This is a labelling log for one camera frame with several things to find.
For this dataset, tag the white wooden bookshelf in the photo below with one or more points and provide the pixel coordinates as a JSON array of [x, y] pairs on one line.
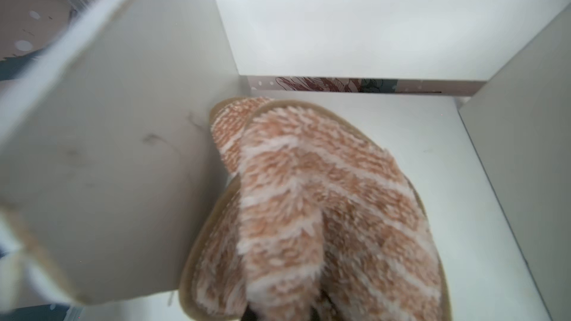
[[104, 152]]

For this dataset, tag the pink striped fluffy cloth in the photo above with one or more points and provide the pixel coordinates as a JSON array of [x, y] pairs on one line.
[[317, 223]]

